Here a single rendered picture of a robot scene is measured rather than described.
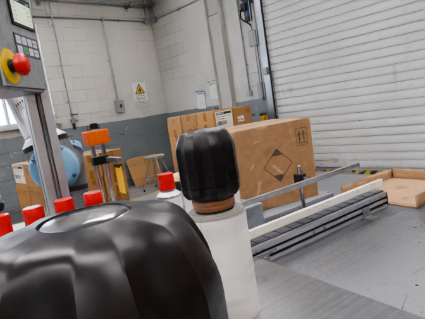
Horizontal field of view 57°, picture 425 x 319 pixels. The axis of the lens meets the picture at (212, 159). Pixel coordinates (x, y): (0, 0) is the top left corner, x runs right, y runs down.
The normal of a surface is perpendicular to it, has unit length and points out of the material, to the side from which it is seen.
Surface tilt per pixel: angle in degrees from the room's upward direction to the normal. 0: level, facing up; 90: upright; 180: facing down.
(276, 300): 0
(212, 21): 90
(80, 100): 90
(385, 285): 0
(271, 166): 90
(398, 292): 0
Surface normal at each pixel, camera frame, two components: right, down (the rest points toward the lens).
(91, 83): 0.70, -0.01
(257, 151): 0.38, 0.07
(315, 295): -0.15, -0.98
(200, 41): -0.70, 0.21
